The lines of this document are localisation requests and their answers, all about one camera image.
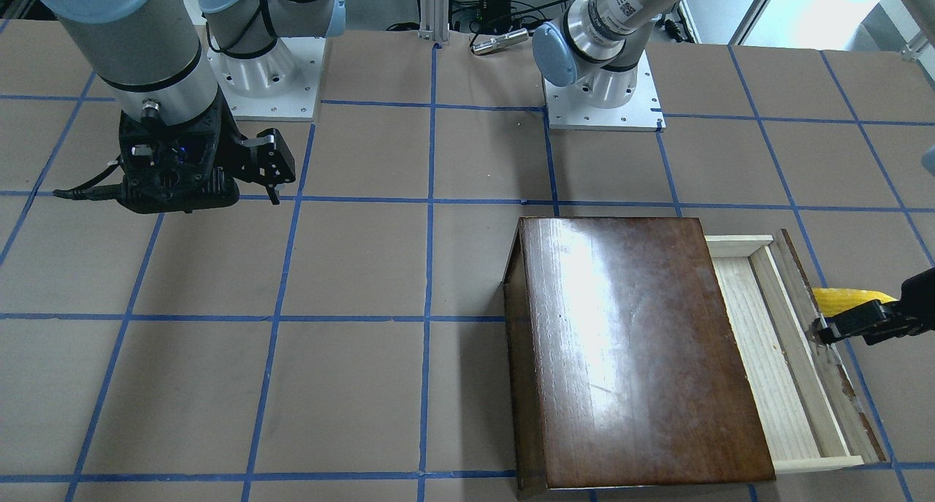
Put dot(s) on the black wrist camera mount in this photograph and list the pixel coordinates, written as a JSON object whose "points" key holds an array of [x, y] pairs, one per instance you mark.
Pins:
{"points": [[160, 168]]}

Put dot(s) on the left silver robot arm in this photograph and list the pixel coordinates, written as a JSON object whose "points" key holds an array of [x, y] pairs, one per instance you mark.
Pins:
{"points": [[591, 56]]}

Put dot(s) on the wooden drawer with white handle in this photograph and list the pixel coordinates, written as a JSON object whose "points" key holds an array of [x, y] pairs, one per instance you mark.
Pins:
{"points": [[812, 417]]}

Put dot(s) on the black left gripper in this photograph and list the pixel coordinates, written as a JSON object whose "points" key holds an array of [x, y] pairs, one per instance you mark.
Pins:
{"points": [[922, 297]]}

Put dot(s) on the yellow corn cob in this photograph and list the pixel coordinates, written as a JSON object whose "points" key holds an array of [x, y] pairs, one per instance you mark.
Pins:
{"points": [[832, 301]]}

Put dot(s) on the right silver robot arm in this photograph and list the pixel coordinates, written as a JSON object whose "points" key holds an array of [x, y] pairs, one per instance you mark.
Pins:
{"points": [[150, 50]]}

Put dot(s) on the dark wooden cabinet box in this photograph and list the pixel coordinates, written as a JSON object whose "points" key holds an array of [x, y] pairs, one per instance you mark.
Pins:
{"points": [[624, 367]]}

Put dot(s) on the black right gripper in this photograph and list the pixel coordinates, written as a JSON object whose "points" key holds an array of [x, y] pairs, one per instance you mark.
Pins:
{"points": [[231, 148]]}

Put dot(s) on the aluminium frame post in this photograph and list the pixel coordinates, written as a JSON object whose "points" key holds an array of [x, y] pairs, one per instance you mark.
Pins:
{"points": [[434, 23]]}

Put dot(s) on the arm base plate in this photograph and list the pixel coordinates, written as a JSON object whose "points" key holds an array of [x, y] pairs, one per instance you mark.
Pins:
{"points": [[605, 100], [283, 85]]}

